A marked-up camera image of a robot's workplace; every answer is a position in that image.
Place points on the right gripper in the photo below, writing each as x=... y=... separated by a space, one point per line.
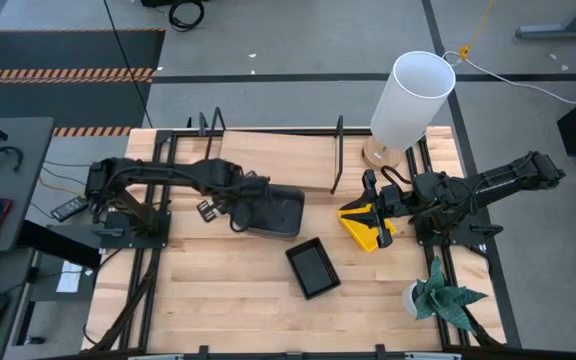
x=385 y=210

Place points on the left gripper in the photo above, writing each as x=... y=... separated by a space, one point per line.
x=240 y=187

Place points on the yellow slotted plastic basket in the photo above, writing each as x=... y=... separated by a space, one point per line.
x=363 y=237

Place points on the large black tray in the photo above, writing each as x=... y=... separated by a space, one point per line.
x=283 y=210

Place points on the black slotted plastic basket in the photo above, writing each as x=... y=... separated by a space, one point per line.
x=313 y=270

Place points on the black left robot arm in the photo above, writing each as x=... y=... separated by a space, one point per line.
x=168 y=172

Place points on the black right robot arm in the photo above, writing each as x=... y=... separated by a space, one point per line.
x=493 y=185

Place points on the green plant in white pot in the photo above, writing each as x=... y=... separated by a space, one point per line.
x=438 y=300

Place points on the table lamp with white shade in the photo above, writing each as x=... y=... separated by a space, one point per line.
x=413 y=100

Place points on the black remote controller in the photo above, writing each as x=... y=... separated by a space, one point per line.
x=68 y=209

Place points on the white paper sheet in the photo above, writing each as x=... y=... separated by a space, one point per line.
x=69 y=276

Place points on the grey side desk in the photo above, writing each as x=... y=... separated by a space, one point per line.
x=8 y=165

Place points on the black floor mat striped edge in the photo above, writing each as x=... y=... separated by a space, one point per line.
x=68 y=50

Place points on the grey desk leg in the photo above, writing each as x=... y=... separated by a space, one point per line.
x=558 y=31

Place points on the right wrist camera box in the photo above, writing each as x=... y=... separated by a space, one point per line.
x=391 y=195

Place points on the wooden shelf with black frame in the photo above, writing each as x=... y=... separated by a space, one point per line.
x=278 y=157

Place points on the black aluminium table frame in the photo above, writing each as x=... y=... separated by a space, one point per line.
x=248 y=357

